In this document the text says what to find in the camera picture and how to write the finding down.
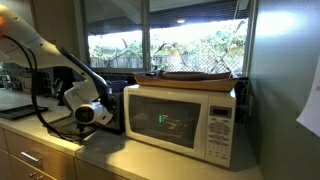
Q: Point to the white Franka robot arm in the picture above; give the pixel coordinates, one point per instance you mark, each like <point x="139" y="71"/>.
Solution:
<point x="43" y="51"/>

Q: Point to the white microwave oven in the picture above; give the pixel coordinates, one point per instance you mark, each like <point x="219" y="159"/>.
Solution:
<point x="173" y="120"/>

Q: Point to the wooden serving tray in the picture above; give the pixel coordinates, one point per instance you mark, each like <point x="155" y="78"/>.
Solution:
<point x="200" y="85"/>

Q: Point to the dark blue plastic bowl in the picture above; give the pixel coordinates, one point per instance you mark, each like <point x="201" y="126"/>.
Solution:
<point x="118" y="85"/>

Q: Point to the silver toaster oven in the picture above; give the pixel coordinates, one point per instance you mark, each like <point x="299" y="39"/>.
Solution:
<point x="116" y="113"/>

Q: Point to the glass toaster oven door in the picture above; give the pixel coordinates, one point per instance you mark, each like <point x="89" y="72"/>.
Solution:
<point x="63" y="128"/>

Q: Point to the dark wooden plate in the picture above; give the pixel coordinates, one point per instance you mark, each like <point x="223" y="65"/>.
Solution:
<point x="193" y="75"/>

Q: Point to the wooden base cabinet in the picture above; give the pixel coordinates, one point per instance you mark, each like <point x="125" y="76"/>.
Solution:
<point x="50" y="163"/>

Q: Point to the window frame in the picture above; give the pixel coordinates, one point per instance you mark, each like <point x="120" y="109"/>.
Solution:
<point x="145" y="36"/>

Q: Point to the wooden wall cabinet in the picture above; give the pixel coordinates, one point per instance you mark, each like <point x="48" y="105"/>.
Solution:
<point x="53" y="30"/>

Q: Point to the wall calendar with landscape photo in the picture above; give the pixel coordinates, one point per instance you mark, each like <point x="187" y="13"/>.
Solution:
<point x="313" y="106"/>

